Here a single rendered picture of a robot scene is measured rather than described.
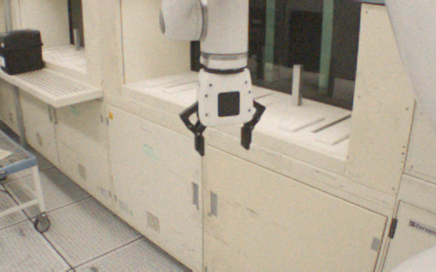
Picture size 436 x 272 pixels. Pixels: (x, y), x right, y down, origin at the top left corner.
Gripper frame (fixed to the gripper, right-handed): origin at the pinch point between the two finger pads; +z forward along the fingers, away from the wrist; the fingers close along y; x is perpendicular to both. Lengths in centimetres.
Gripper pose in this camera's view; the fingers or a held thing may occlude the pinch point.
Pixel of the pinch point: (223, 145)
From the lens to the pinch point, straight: 80.5
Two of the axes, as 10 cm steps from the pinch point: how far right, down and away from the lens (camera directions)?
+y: 9.5, -1.2, 2.9
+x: -3.2, -3.5, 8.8
